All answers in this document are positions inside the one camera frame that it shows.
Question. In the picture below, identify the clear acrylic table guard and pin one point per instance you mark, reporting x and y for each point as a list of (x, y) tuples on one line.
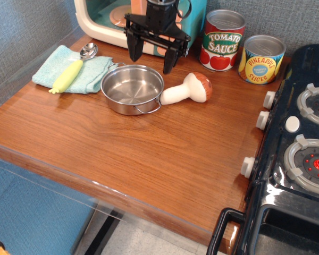
[(141, 187)]

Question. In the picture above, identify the teal folded cloth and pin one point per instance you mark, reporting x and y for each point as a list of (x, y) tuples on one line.
[(88, 79)]

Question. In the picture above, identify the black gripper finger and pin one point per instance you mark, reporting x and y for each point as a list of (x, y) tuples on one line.
[(173, 53), (135, 45)]

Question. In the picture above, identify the plush white brown mushroom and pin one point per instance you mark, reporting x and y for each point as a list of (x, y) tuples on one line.
[(195, 86)]

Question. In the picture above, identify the dark blue toy stove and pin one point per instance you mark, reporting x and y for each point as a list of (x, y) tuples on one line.
[(282, 199)]

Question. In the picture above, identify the tomato sauce can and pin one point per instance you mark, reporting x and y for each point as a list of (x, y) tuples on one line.
[(223, 34)]

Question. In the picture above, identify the spoon with yellow handle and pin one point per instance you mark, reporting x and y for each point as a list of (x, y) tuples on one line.
[(63, 82)]

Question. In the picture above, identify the shiny metal pot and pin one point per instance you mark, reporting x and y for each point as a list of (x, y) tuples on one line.
[(132, 89)]

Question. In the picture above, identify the teal toy microwave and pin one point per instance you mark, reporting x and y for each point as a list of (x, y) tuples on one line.
[(104, 20)]

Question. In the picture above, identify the pineapple slices can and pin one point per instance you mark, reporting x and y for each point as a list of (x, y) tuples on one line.
[(261, 59)]

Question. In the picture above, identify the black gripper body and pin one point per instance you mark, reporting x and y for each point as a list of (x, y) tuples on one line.
[(158, 26)]

